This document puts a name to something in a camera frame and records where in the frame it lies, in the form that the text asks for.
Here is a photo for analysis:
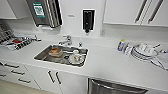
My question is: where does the stainless steel dishwasher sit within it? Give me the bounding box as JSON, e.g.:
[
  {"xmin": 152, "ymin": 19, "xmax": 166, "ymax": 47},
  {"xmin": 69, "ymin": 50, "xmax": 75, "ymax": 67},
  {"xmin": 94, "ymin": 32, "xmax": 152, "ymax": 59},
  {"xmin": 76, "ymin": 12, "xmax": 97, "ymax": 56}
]
[{"xmin": 87, "ymin": 77, "xmax": 150, "ymax": 94}]

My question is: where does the small sink deck button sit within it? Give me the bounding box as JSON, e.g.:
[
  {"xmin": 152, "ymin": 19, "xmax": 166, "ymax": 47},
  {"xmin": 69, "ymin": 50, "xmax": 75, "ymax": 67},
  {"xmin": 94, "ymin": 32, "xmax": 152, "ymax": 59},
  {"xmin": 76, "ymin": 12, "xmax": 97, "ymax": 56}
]
[{"xmin": 78, "ymin": 41, "xmax": 83, "ymax": 48}]

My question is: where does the white mug red print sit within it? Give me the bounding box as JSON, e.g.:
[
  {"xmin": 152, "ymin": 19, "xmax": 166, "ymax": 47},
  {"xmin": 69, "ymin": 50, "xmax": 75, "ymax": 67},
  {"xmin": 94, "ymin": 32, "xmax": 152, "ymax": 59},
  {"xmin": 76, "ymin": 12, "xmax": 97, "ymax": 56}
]
[{"xmin": 71, "ymin": 49, "xmax": 83, "ymax": 63}]

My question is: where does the chrome faucet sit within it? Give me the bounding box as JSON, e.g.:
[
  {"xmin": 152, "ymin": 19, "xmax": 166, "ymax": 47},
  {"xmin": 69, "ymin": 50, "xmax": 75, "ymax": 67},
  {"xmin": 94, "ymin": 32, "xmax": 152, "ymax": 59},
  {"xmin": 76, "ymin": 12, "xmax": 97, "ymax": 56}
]
[{"xmin": 57, "ymin": 34, "xmax": 73, "ymax": 47}]

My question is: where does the black soap dispenser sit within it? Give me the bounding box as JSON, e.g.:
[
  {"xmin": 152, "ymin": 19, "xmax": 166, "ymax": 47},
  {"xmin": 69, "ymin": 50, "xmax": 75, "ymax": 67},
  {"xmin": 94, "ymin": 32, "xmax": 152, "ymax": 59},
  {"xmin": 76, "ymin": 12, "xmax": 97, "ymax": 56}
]
[{"xmin": 81, "ymin": 8, "xmax": 96, "ymax": 35}]

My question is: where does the clear container orange food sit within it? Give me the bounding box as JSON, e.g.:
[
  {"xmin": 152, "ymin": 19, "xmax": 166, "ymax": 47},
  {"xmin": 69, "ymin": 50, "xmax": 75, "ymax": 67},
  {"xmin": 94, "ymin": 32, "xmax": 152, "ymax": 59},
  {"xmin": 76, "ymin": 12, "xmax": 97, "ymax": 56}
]
[{"xmin": 48, "ymin": 47, "xmax": 65, "ymax": 58}]

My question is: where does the blue white bottle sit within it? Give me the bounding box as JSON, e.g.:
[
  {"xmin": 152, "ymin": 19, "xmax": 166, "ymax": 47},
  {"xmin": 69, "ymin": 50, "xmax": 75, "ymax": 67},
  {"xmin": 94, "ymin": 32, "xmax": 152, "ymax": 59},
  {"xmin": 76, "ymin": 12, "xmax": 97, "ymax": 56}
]
[{"xmin": 116, "ymin": 38, "xmax": 127, "ymax": 52}]

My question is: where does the white two-door base cabinet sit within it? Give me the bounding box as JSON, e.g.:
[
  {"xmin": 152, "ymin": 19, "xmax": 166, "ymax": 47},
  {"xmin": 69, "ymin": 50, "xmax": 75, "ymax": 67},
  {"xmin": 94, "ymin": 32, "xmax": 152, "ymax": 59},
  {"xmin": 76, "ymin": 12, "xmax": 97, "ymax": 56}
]
[{"xmin": 24, "ymin": 64, "xmax": 90, "ymax": 94}]

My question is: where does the small white bottle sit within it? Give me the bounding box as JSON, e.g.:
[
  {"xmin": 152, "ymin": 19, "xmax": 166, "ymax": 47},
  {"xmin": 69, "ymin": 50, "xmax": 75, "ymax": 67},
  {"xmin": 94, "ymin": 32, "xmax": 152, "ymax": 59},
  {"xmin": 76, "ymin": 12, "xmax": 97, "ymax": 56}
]
[{"xmin": 124, "ymin": 42, "xmax": 133, "ymax": 56}]

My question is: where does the steel sink basin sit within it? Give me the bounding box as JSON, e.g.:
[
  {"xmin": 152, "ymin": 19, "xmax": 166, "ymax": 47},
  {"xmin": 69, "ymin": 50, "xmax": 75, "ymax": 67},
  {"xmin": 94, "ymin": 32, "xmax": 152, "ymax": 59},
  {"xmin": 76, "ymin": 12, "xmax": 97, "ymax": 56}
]
[{"xmin": 32, "ymin": 44, "xmax": 90, "ymax": 69}]

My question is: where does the steel paper towel dispenser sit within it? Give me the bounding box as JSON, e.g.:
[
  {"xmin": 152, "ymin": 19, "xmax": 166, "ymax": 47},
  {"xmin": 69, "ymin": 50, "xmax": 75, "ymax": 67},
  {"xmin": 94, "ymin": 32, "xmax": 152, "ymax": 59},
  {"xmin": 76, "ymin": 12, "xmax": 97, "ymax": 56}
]
[{"xmin": 25, "ymin": 0, "xmax": 64, "ymax": 30}]

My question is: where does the white wall outlet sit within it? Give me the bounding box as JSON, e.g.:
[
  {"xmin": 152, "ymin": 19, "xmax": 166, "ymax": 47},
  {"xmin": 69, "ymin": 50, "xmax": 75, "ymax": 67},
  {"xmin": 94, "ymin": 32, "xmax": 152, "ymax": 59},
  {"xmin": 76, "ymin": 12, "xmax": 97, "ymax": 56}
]
[{"xmin": 99, "ymin": 28, "xmax": 106, "ymax": 37}]

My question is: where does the small wall label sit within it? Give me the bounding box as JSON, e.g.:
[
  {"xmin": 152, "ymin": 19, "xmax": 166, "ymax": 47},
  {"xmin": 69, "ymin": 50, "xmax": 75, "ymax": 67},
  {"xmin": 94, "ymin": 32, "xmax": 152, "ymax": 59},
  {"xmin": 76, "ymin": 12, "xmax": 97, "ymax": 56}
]
[{"xmin": 67, "ymin": 13, "xmax": 76, "ymax": 18}]

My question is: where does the dark cabinet door handle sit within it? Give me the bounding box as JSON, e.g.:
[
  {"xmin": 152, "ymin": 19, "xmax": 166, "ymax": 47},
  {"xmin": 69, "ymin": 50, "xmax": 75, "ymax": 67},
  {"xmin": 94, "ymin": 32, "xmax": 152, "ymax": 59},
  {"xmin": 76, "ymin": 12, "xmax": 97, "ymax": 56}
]
[
  {"xmin": 134, "ymin": 0, "xmax": 148, "ymax": 24},
  {"xmin": 147, "ymin": 0, "xmax": 165, "ymax": 25}
]

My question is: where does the wire dish rack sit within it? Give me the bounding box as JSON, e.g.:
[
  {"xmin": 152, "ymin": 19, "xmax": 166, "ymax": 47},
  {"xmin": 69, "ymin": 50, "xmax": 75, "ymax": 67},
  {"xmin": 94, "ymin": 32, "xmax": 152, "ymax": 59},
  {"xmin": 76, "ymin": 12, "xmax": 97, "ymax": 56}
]
[{"xmin": 0, "ymin": 26, "xmax": 16, "ymax": 45}]

